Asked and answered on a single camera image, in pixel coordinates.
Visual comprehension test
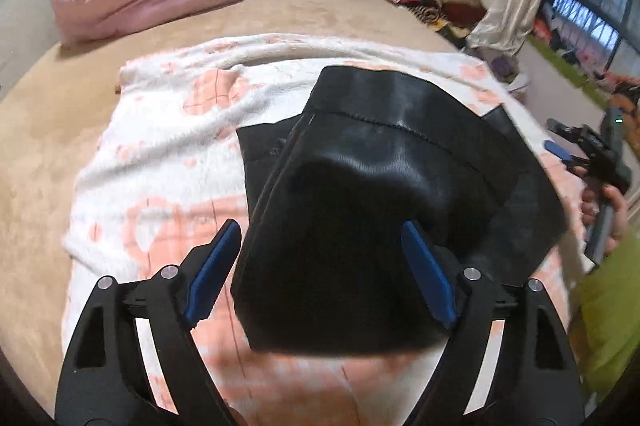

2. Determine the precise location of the black leather jacket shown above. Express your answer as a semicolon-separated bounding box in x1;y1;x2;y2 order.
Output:
231;66;567;356

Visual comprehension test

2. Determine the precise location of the person's right hand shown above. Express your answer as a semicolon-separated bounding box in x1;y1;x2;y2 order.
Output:
570;167;628;257

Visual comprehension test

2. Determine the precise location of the green sleeve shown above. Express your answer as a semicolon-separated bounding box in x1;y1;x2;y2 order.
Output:
568;231;639;402

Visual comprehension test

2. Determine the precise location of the white orange patterned blanket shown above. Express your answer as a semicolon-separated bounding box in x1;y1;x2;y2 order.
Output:
62;34;584;425

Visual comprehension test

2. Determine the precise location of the tan bed cover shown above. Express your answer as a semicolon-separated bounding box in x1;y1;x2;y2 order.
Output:
1;0;450;410

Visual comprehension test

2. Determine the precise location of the white wardrobe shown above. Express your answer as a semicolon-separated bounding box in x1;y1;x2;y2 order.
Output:
0;0;72;96

